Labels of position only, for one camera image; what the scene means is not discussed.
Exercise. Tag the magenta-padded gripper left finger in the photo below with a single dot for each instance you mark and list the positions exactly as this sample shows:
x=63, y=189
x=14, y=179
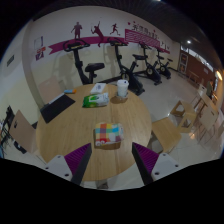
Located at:
x=78, y=160

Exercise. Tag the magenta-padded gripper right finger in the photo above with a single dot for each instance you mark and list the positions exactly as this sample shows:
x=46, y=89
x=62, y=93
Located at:
x=146, y=160

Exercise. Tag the colourful checked towel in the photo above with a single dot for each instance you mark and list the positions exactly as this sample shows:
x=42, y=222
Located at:
x=108, y=133

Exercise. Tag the dark grey laptop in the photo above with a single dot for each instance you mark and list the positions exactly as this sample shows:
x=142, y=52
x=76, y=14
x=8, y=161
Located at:
x=56, y=108

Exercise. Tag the light wooden chair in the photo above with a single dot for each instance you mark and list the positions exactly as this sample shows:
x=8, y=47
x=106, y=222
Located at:
x=50, y=90
x=23, y=131

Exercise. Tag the green wet wipes pack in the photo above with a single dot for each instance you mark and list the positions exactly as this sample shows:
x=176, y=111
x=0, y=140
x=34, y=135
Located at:
x=95, y=100

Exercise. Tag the brown round coaster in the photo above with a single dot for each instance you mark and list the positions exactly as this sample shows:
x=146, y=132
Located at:
x=115, y=100

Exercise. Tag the orange and blue marker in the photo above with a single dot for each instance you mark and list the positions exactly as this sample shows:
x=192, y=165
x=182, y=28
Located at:
x=70, y=91

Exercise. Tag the white flat box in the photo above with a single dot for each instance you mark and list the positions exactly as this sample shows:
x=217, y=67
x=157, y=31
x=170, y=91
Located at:
x=98, y=88

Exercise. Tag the black exercise bikes group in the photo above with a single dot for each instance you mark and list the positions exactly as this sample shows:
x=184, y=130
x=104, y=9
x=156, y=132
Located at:
x=78, y=63

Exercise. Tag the round ceiling light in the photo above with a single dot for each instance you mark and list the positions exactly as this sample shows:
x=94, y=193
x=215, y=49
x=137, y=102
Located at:
x=189, y=42

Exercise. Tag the wall poster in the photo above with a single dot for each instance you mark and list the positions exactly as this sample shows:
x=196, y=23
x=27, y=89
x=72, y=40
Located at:
x=40, y=48

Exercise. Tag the dark wall sign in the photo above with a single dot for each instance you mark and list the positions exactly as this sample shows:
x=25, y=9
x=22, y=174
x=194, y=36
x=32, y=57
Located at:
x=10, y=60

